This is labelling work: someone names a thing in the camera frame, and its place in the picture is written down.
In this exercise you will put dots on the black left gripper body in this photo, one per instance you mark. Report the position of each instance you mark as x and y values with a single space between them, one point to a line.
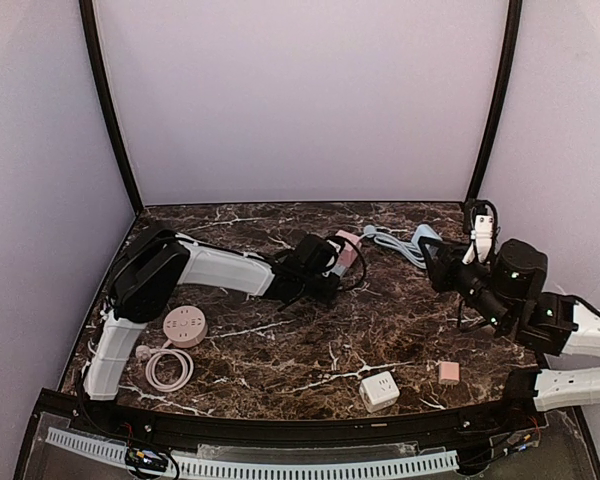
333 270

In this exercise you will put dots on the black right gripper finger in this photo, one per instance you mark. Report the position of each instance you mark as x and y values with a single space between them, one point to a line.
431 245
439 267

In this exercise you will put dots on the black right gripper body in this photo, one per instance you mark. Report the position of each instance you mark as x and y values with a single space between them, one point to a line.
447 267

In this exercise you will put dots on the pink cube socket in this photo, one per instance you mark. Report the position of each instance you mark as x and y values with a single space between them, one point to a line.
348 255

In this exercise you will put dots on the blue cube plug adapter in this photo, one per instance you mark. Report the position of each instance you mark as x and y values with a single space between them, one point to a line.
424 231

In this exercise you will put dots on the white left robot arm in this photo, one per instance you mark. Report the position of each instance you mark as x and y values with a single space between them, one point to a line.
160 259

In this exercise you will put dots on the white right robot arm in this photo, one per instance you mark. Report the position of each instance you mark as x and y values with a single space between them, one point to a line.
557 325

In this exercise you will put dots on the small pink charger plug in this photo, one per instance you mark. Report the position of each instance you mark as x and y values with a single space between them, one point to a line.
449 373

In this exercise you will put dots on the pink round socket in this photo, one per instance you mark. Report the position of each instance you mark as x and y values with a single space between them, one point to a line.
185 326

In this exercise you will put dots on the white cube socket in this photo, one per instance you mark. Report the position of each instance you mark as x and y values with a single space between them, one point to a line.
378 392

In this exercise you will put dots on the small circuit board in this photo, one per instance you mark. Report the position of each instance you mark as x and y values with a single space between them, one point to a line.
144 459

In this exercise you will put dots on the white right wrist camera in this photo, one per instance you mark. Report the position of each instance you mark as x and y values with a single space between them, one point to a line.
481 223

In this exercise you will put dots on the black right corner post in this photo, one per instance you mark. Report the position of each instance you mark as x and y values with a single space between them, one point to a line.
503 73

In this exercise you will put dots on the black corner post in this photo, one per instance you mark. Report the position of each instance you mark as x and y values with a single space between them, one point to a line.
97 64
503 73

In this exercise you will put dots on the white slotted cable duct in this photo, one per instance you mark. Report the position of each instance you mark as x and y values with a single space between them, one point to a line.
235 463

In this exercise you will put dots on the black left corner post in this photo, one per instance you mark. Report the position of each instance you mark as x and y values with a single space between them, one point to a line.
97 64

